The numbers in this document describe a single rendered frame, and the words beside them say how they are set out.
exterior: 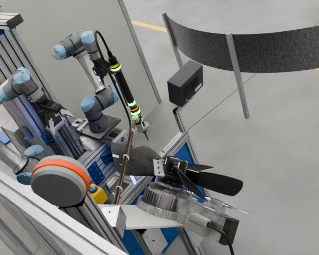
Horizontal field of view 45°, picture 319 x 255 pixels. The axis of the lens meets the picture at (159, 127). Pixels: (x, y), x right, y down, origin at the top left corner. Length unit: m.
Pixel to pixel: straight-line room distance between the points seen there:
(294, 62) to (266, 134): 0.73
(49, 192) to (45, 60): 2.56
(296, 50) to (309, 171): 1.01
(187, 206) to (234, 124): 2.20
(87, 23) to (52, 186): 2.85
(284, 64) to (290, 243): 1.50
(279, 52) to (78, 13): 1.82
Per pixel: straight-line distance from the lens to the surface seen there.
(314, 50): 3.50
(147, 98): 4.46
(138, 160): 1.88
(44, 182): 1.10
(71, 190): 1.09
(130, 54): 4.19
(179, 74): 2.58
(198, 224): 1.79
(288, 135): 3.76
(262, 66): 3.60
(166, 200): 1.91
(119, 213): 1.39
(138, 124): 1.81
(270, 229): 3.11
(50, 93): 2.67
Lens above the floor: 2.56
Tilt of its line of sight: 37 degrees down
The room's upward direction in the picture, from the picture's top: 22 degrees counter-clockwise
